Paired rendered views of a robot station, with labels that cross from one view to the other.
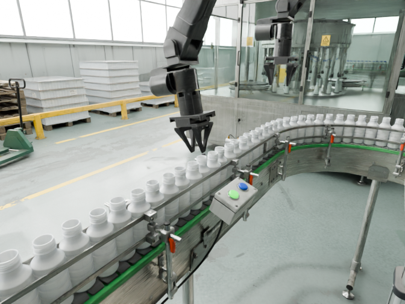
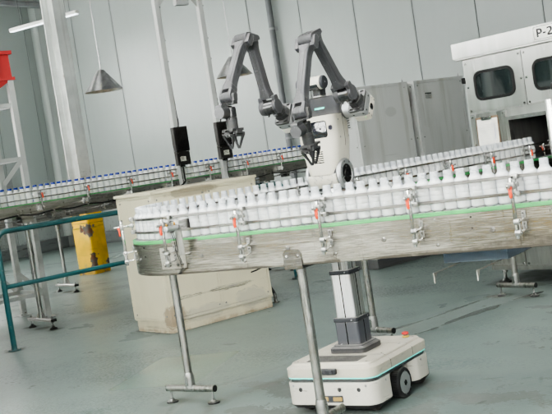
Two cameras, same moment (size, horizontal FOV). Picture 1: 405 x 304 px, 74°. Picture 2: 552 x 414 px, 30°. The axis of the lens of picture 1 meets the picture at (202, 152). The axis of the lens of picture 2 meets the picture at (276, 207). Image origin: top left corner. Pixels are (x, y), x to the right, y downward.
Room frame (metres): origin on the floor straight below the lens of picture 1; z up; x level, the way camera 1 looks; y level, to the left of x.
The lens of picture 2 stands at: (0.98, 4.80, 1.35)
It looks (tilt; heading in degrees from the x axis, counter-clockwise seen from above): 3 degrees down; 269
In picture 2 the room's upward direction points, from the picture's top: 9 degrees counter-clockwise
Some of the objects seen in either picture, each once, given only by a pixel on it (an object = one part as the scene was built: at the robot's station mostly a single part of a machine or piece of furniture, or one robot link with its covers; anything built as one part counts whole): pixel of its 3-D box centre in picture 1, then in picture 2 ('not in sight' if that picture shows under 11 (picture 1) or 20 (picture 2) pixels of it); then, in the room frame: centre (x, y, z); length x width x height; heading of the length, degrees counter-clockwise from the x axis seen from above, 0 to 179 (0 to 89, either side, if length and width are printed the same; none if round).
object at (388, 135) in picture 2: not in sight; (377, 173); (-0.43, -6.12, 0.96); 0.82 x 0.50 x 1.91; 37
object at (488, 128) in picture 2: not in sight; (488, 135); (-1.01, -3.45, 1.22); 0.23 x 0.04 x 0.32; 127
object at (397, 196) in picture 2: not in sight; (399, 195); (0.33, 0.37, 1.08); 0.06 x 0.06 x 0.17
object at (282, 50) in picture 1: (282, 50); (232, 125); (1.00, -0.28, 1.51); 0.10 x 0.07 x 0.07; 55
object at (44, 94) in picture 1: (53, 101); not in sight; (6.15, 3.42, 0.50); 1.23 x 1.04 x 1.00; 54
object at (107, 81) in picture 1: (111, 87); not in sight; (7.46, 2.49, 0.67); 1.23 x 1.04 x 1.35; 56
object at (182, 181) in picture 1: (180, 191); (295, 207); (0.77, 0.07, 1.08); 0.06 x 0.06 x 0.17
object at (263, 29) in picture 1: (273, 22); (225, 106); (1.02, -0.25, 1.60); 0.12 x 0.09 x 0.12; 56
